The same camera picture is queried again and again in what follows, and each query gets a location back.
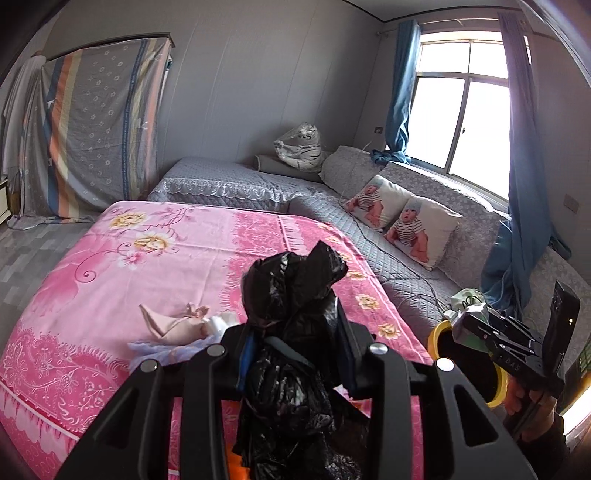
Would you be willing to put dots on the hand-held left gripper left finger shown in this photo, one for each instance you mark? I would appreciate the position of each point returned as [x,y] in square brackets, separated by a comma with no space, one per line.
[248,350]

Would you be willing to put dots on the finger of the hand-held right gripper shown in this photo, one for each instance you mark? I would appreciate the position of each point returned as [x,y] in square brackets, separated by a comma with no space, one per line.
[512,325]
[485,334]

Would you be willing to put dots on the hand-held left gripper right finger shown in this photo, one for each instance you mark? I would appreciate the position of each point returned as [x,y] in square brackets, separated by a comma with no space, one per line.
[345,353]

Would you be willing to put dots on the black plastic bag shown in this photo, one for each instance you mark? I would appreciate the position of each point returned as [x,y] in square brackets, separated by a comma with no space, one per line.
[286,314]

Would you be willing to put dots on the yellow rimmed trash bin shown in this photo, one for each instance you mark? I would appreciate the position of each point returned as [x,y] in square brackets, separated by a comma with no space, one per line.
[431,339]

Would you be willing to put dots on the person's right forearm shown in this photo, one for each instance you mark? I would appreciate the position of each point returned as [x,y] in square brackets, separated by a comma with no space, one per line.
[549,454]

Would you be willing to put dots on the person's right hand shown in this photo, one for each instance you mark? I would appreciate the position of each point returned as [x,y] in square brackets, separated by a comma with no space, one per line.
[538,413]

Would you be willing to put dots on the white tissue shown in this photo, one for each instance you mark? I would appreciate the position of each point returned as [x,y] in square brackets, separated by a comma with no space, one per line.
[221,323]

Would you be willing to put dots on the green cloth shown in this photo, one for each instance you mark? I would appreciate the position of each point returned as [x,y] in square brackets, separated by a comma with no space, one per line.
[468,297]

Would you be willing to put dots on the beige cloth scrap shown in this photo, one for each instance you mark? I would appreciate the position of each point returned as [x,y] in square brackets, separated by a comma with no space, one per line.
[171,325]

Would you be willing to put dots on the lavender knitted cloth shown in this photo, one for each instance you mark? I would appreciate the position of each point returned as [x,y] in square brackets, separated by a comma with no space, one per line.
[157,350]

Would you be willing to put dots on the baby print pillow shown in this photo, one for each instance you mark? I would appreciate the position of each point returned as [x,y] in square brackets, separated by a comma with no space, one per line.
[374,201]
[420,230]

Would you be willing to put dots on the blue curtain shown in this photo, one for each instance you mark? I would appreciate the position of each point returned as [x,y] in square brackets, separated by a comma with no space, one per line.
[526,184]
[401,92]

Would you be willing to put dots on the pink floral bedsheet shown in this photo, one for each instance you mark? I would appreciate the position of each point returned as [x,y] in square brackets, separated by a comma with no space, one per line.
[92,286]

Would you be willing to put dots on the grey quilted sofa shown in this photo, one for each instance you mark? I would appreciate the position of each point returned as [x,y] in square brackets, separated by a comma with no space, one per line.
[258,180]

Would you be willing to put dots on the grey bolster cushion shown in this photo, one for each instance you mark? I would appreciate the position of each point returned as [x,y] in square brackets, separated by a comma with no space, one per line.
[277,167]

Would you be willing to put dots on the plush tiger in plastic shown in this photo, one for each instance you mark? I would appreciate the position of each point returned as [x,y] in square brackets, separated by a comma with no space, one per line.
[300,145]

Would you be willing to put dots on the window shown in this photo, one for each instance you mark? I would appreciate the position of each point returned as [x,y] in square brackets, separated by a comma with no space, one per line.
[461,106]

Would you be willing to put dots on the striped floral sheet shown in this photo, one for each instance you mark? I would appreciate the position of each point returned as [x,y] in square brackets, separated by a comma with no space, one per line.
[97,129]

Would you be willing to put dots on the white hanging cloth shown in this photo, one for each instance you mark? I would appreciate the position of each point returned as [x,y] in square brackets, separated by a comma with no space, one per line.
[18,115]

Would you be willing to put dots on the wall switch plate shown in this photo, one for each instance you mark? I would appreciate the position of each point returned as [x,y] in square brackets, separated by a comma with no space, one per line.
[571,203]

